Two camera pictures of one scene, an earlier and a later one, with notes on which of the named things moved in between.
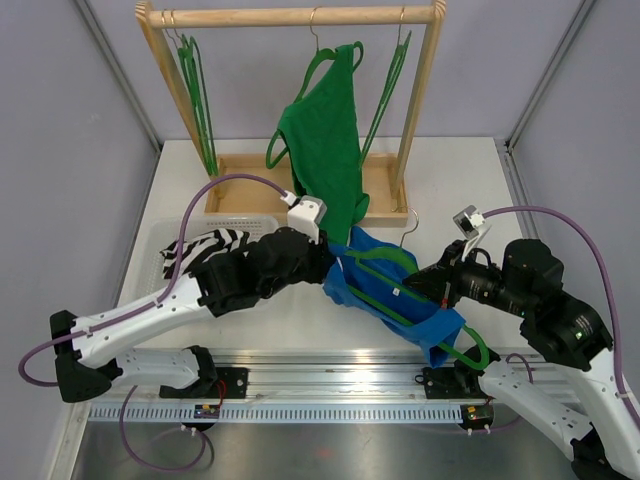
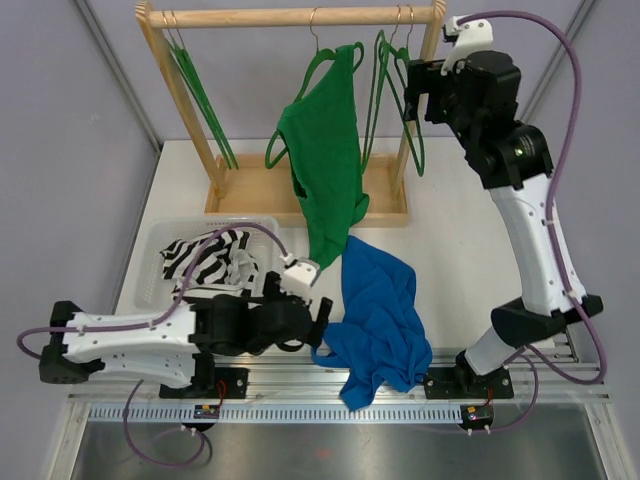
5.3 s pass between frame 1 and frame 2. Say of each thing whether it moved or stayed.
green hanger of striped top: moved
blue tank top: moved
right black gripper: moved
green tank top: stayed
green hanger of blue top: moved
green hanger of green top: stayed
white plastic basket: stayed
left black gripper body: moved
